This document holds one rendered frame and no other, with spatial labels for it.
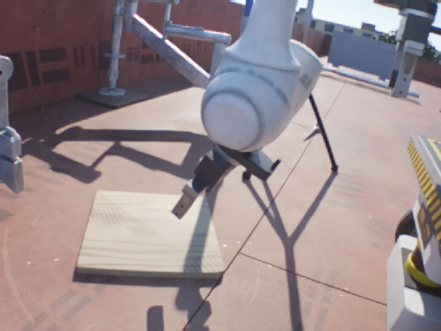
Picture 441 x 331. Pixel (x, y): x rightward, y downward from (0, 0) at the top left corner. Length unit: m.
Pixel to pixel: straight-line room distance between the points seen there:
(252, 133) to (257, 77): 0.07
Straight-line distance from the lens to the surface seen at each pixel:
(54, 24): 1.75
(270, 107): 0.38
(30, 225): 0.86
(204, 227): 0.82
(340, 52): 6.25
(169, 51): 1.68
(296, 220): 0.97
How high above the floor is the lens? 0.50
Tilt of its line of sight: 25 degrees down
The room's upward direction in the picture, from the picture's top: 10 degrees clockwise
